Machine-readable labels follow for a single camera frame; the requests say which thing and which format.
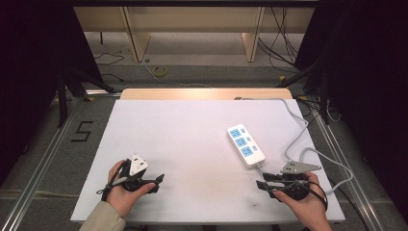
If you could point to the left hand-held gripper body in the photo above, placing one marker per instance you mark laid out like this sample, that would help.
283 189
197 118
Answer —
138 166

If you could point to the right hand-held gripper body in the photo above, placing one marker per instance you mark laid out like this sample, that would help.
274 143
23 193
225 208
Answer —
298 168

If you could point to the white power strip blue sockets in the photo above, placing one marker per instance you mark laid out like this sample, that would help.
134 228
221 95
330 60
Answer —
246 146

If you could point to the person's left hand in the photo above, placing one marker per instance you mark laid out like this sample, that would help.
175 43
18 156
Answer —
121 192

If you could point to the person's right hand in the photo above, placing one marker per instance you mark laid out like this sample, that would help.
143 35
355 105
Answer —
303 205

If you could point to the white foam board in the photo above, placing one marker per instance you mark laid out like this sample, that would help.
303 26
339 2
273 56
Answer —
192 144

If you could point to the black metal stand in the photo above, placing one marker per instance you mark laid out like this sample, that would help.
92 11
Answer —
324 96

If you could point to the yellow tape roll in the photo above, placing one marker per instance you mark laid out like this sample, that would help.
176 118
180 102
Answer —
159 71

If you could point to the black tripod stand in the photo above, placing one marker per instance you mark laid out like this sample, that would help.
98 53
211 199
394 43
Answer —
73 86

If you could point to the metal floor rail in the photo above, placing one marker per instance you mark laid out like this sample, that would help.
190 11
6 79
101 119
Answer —
349 179
38 166

